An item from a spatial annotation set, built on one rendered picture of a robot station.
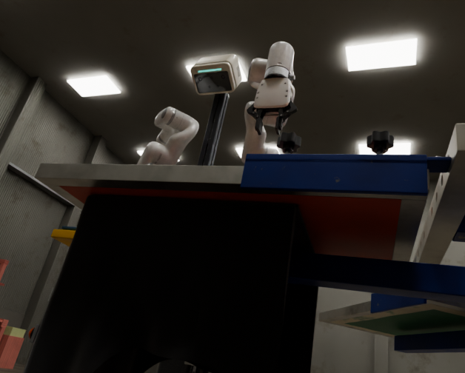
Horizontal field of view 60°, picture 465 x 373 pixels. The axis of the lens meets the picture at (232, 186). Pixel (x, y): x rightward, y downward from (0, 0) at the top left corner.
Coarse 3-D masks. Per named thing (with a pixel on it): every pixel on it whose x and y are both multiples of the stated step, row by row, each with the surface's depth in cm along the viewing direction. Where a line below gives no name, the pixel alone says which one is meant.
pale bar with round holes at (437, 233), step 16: (464, 128) 60; (464, 144) 58; (464, 160) 60; (448, 176) 65; (464, 176) 64; (448, 192) 69; (464, 192) 68; (432, 208) 81; (448, 208) 74; (464, 208) 73; (432, 224) 82; (448, 224) 80; (432, 240) 89; (448, 240) 87; (416, 256) 109; (432, 256) 98
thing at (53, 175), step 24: (48, 168) 88; (72, 168) 86; (96, 168) 84; (120, 168) 82; (144, 168) 80; (168, 168) 79; (192, 168) 77; (216, 168) 75; (240, 168) 74; (240, 192) 76; (264, 192) 74; (288, 192) 72; (312, 192) 70; (408, 216) 72; (408, 240) 81
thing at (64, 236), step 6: (54, 234) 124; (60, 234) 124; (66, 234) 123; (72, 234) 122; (60, 240) 126; (66, 240) 124; (72, 240) 123; (54, 288) 121; (36, 324) 116; (36, 330) 115; (30, 342) 114
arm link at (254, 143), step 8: (248, 104) 159; (248, 120) 162; (264, 120) 159; (272, 120) 158; (248, 128) 165; (248, 136) 166; (256, 136) 164; (264, 136) 166; (248, 144) 166; (256, 144) 165; (248, 152) 166; (256, 152) 165; (264, 152) 166; (272, 152) 166
